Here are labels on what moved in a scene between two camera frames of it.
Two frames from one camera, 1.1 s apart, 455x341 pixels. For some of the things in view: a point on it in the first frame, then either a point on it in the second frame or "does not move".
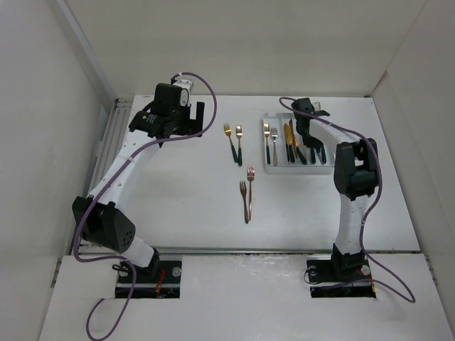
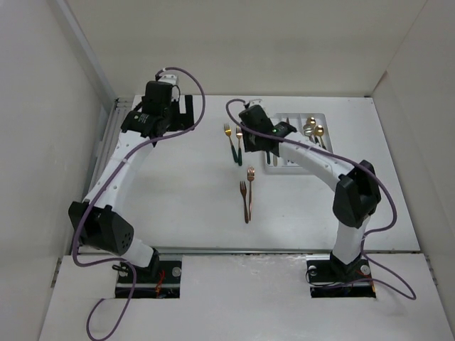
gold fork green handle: [239, 133] does not move
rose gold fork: [243, 190] does not move
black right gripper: [312, 142] → [249, 145]
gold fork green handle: [227, 131] does not move
